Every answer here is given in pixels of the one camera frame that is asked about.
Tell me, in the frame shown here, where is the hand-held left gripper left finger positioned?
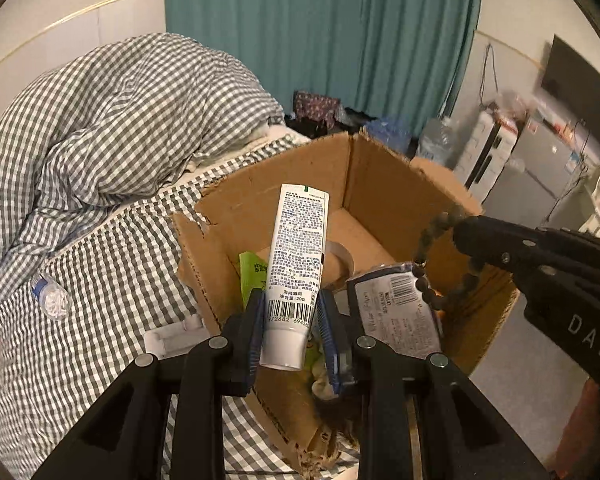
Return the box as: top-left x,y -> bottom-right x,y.
32,287 -> 267,480

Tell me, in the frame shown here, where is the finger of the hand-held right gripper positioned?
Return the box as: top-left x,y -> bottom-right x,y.
452,215 -> 600,286

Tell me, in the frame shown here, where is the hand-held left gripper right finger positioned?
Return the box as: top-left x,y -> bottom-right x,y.
316,290 -> 553,480

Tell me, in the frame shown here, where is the grey vacuum-packed package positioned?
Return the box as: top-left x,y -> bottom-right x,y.
346,261 -> 446,361

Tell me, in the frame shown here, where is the dark bead bracelet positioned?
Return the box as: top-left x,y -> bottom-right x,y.
412,211 -> 486,311

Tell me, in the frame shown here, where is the white toothpaste tube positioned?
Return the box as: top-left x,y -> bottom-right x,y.
259,184 -> 329,372

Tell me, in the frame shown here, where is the brown cardboard box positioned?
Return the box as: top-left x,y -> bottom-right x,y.
172,127 -> 523,476

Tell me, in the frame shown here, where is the green packet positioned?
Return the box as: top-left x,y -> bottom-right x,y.
238,251 -> 270,311

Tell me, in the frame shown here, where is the grey small fridge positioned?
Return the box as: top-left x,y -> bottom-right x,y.
482,120 -> 588,226

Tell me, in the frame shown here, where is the white plastic holder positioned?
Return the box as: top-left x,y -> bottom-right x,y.
144,312 -> 208,358

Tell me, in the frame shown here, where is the clear tape roll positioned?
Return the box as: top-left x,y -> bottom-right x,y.
322,241 -> 356,291

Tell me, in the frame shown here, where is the white floor appliance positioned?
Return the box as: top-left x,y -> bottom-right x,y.
452,110 -> 521,191

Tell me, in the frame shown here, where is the person's reddish clothing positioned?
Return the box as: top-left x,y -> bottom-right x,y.
547,377 -> 600,480

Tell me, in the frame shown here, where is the large water jug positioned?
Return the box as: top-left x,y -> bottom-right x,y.
417,117 -> 461,168

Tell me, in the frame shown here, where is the blue plastic bag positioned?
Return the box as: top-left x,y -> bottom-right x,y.
367,116 -> 413,153

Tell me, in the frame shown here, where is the clear water bottle blue label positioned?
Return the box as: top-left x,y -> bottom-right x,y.
30,274 -> 71,320

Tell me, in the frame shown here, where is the floral patterned bag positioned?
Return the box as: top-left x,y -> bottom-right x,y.
294,91 -> 341,128

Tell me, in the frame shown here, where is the grey checkered duvet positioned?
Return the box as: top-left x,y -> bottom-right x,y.
0,32 -> 283,321

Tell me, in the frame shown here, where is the teal curtain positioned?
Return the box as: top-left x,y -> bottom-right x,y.
162,0 -> 483,143

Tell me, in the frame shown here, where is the black hanging cable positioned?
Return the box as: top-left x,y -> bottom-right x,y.
479,44 -> 497,111

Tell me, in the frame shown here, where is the black wall television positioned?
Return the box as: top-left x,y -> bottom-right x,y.
540,35 -> 600,161

